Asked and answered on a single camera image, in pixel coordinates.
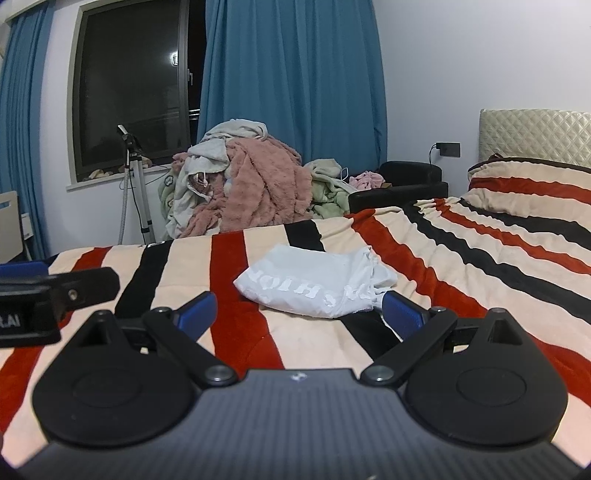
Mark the black wall socket with charger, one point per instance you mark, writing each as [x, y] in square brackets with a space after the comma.
[449, 150]

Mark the green patterned fleece cloth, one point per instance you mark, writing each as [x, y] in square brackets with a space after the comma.
[168, 184]

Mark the plain green fleece blanket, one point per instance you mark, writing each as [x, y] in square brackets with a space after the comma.
[328, 198]

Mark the narrow blue curtain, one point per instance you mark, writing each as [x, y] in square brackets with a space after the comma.
[23, 138]

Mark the red black cream striped blanket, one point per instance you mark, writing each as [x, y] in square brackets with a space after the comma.
[461, 286]

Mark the grey-white garment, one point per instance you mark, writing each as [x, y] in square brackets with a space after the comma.
[210, 152]

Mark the silver tripod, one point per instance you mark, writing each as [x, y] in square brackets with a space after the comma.
[130, 159]

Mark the striped pillow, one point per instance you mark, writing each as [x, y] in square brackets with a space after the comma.
[531, 189]

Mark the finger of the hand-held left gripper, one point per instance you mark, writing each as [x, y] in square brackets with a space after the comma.
[87, 281]

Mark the white t-shirt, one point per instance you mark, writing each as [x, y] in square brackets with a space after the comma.
[304, 281]

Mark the black armchair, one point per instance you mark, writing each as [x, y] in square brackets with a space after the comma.
[406, 173]

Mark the beige quilted headboard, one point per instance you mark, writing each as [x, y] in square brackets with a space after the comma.
[531, 134]

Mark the beige stuffed item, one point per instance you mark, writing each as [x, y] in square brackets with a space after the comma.
[99, 174]

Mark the small pink cloth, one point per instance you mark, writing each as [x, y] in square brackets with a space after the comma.
[367, 180]

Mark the white chair with black frame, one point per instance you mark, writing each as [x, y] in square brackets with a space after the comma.
[9, 221]

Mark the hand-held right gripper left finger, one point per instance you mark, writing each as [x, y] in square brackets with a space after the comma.
[197, 314]

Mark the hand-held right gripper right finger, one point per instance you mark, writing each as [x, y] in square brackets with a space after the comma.
[404, 316]

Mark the dark window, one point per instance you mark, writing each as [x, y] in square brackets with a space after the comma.
[129, 83]

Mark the wide blue curtain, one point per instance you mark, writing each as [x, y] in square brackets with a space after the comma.
[295, 69]

